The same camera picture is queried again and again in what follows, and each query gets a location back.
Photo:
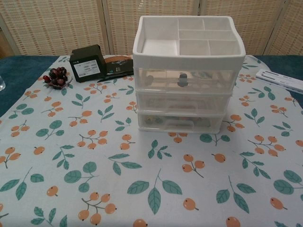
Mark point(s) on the black cardboard box with label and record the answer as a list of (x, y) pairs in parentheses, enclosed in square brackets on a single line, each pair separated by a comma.
[(86, 68)]

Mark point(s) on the clear plastic water bottle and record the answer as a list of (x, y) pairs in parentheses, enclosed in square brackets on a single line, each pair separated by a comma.
[(2, 84)]

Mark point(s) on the woven bamboo folding screen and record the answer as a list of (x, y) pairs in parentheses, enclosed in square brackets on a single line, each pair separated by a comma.
[(59, 23)]

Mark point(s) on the white drawer organizer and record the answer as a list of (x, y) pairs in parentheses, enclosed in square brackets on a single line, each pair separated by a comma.
[(189, 60)]

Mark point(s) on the small black knob-shaped bottle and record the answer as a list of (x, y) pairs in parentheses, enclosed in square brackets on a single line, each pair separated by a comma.
[(182, 79)]

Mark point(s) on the flat black printed sleeve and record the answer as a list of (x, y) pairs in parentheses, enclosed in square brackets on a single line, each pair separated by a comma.
[(118, 67)]

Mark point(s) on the white folding laptop stand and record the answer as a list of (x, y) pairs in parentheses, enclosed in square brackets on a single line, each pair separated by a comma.
[(279, 78)]

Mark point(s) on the dark red grape bunch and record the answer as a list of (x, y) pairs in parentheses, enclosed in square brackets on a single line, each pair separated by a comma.
[(58, 75)]

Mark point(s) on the floral leaf-print tablecloth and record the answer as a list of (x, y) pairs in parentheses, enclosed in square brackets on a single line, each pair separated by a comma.
[(94, 165)]

